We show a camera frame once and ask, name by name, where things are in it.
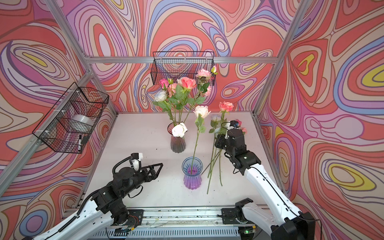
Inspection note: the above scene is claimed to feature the pale blue rose stem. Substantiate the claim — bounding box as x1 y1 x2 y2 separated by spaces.
153 90 176 124

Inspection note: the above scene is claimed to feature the red pink rose stem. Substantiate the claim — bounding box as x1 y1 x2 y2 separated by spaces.
209 102 234 140

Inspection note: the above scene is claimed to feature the small pink bud rose stem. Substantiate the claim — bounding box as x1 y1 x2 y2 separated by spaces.
184 65 218 123

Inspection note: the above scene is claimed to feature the pink white mixed rose stem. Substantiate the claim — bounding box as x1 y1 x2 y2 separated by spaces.
200 114 248 195

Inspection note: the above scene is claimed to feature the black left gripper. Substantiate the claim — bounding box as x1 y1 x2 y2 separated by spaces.
119 163 163 199

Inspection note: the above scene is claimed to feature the cream pink rose stem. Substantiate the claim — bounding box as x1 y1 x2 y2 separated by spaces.
190 106 211 174

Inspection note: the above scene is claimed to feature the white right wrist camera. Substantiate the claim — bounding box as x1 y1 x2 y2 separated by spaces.
226 120 241 130

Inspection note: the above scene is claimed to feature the black wire basket left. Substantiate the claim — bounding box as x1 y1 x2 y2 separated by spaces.
32 83 109 154

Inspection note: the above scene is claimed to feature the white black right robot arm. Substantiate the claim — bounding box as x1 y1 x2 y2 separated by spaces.
215 129 316 240

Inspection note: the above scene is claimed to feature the pink grey glass vase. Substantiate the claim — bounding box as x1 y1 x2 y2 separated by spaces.
167 123 186 153

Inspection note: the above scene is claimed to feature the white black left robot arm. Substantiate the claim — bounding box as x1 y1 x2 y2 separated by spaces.
24 153 164 240

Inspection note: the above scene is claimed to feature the purple blue glass vase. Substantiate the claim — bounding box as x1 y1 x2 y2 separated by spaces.
182 157 203 190

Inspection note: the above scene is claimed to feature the bright pink rose stem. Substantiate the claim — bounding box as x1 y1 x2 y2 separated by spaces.
160 79 169 90

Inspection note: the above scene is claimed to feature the black wire basket back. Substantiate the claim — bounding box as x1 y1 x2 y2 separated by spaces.
151 50 215 86

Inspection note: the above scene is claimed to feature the black wire basket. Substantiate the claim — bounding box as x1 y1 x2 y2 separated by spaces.
151 50 215 86
32 83 109 154

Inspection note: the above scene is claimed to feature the coral pink rose stem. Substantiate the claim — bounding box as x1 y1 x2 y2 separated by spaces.
174 77 197 123

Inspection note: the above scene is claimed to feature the pink spray rose stem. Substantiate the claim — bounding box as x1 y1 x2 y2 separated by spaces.
167 78 177 124

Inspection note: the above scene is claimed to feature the white tape roll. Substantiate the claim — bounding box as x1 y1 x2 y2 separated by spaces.
72 114 94 126

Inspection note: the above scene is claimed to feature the aluminium frame post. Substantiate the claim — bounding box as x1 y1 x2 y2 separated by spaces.
44 0 119 118

